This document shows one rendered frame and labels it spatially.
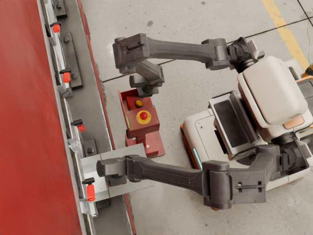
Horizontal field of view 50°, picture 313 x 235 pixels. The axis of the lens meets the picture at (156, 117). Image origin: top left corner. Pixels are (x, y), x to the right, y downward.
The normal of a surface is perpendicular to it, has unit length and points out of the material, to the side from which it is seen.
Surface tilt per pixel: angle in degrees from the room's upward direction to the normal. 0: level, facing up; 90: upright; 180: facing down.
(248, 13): 0
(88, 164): 0
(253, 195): 21
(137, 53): 36
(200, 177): 58
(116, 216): 0
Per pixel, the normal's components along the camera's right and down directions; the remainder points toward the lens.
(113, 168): 0.47, 0.00
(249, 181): -0.04, 0.03
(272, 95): -0.61, -0.03
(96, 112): 0.04, -0.33
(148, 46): 0.61, -0.18
